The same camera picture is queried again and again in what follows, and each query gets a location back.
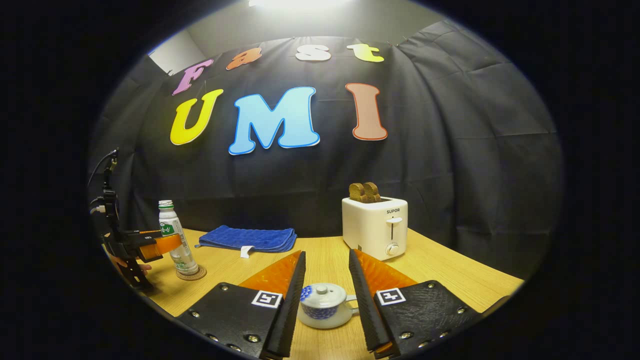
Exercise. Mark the white blue-patterned teacup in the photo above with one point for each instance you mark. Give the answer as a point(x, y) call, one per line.
point(325, 317)

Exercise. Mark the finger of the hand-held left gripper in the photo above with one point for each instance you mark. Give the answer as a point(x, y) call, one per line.
point(162, 246)
point(150, 236)

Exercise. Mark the black backdrop cloth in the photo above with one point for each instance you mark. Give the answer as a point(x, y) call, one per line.
point(450, 150)

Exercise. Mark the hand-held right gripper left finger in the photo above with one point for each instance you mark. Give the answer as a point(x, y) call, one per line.
point(290, 310)

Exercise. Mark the ceiling light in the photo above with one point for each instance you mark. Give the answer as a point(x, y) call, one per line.
point(300, 3)

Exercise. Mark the white water bottle green label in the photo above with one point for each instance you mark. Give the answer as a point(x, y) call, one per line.
point(175, 235)

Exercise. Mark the folded blue towel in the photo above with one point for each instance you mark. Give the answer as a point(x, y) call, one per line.
point(250, 237)

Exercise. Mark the white teacup lid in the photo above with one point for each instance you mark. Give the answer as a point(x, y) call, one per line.
point(325, 295)

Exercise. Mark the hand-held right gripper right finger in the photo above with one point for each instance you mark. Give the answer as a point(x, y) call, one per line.
point(365, 305)

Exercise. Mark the round cork coaster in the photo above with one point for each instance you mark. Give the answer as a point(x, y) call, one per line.
point(200, 275)

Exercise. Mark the white toaster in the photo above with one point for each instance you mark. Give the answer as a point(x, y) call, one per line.
point(372, 225)

